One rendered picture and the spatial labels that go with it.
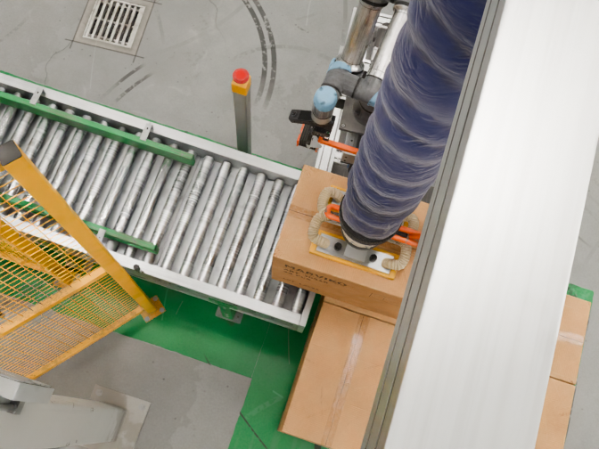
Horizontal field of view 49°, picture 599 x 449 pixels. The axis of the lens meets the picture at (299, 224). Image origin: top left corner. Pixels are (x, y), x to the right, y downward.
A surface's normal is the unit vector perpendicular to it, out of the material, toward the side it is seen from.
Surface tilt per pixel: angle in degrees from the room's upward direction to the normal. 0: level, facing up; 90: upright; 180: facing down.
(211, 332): 0
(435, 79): 78
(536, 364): 0
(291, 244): 1
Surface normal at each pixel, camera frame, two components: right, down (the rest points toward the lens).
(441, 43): -0.61, 0.63
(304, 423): 0.06, -0.29
